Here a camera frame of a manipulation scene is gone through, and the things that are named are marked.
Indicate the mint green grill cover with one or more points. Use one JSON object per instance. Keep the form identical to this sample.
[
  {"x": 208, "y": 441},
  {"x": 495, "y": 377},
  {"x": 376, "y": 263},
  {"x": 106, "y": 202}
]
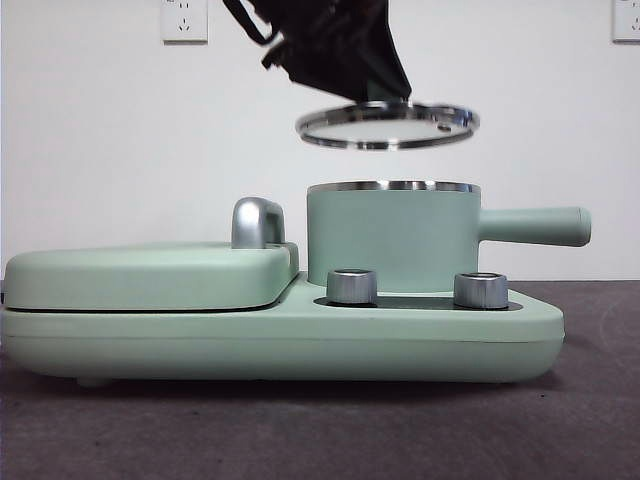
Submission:
[{"x": 150, "y": 275}]

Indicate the white wall socket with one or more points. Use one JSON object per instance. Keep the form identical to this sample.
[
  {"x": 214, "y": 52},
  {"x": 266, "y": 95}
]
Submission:
[
  {"x": 627, "y": 20},
  {"x": 185, "y": 20}
]

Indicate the silver control knob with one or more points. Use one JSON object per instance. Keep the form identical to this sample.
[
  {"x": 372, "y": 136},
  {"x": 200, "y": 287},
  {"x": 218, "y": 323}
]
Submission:
[
  {"x": 351, "y": 287},
  {"x": 481, "y": 291}
]

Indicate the mint green breakfast machine base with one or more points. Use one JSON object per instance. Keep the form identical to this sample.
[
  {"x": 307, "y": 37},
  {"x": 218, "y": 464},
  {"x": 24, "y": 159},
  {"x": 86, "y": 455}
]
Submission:
[{"x": 200, "y": 345}]

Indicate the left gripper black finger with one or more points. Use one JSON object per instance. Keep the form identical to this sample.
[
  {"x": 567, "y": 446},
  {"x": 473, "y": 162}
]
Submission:
[
  {"x": 392, "y": 65},
  {"x": 330, "y": 72}
]

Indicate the glass lid with green knob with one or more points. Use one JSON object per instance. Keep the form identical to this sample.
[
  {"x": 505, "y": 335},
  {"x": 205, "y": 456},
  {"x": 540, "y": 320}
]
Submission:
[{"x": 380, "y": 131}]

